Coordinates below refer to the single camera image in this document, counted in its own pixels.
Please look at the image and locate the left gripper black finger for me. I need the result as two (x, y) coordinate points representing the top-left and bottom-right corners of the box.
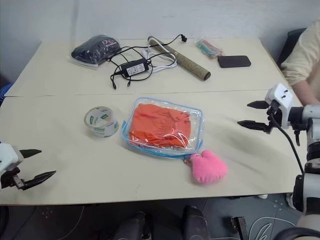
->
(20, 170), (57, 192)
(19, 148), (43, 159)

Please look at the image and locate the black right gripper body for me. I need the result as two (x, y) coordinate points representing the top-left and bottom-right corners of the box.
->
(264, 99), (285, 136)

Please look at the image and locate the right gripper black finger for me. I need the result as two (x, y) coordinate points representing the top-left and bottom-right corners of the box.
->
(246, 100), (269, 110)
(237, 119), (267, 133)

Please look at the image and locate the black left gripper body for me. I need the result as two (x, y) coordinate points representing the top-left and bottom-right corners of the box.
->
(0, 166), (26, 192)

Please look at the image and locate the clear pouch with orange cloth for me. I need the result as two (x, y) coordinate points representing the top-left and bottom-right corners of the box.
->
(120, 96), (209, 161)

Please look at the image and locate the clear bag of colourful items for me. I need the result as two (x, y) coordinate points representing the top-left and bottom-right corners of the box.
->
(195, 36), (225, 60)

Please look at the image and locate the orange cloth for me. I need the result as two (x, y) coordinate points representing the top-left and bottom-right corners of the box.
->
(129, 103), (193, 149)

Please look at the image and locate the black garment in clear bag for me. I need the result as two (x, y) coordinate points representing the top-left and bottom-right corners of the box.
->
(67, 34), (122, 68)

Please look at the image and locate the black smartphone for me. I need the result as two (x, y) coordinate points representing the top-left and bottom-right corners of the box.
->
(217, 55), (252, 69)

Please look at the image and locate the pink plush heart charm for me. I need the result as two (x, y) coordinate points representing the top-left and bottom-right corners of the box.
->
(190, 149), (229, 186)

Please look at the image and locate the blue object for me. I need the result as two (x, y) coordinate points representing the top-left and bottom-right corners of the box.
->
(0, 83), (13, 107)

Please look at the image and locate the person in beige shirt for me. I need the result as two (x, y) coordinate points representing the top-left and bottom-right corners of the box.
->
(280, 20), (320, 106)

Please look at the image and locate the black chair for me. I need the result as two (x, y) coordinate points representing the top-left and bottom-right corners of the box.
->
(276, 28), (308, 69)

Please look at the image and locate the brown cardboard tube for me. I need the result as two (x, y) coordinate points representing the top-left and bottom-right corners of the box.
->
(146, 35), (212, 82)

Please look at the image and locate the clear packing tape roll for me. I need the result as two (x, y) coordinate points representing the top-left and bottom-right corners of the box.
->
(83, 105), (120, 139)

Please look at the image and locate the dark rounded shape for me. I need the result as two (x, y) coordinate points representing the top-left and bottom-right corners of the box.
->
(117, 210), (152, 240)

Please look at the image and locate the black power adapter brick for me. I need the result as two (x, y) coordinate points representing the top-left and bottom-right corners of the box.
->
(120, 59), (149, 78)

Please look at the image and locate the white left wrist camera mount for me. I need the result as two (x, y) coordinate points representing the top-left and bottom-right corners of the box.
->
(0, 140), (25, 179)

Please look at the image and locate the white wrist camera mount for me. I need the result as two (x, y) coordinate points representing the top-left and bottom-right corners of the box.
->
(264, 83), (296, 130)
(0, 140), (25, 179)

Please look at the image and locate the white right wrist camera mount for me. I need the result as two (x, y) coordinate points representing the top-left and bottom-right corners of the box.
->
(264, 83), (296, 130)

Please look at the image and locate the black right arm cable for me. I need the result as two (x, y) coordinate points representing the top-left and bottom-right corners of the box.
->
(270, 99), (307, 176)

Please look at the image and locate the thin black cable with connector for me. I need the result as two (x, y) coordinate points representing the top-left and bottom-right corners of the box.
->
(147, 33), (189, 49)

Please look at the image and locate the white cable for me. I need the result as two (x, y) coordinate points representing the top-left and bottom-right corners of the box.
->
(141, 41), (179, 75)

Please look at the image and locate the black metal bracket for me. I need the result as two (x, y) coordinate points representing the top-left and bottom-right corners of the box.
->
(229, 215), (249, 240)

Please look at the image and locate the black power adapter cord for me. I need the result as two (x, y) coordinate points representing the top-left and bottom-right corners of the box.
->
(108, 45), (154, 90)

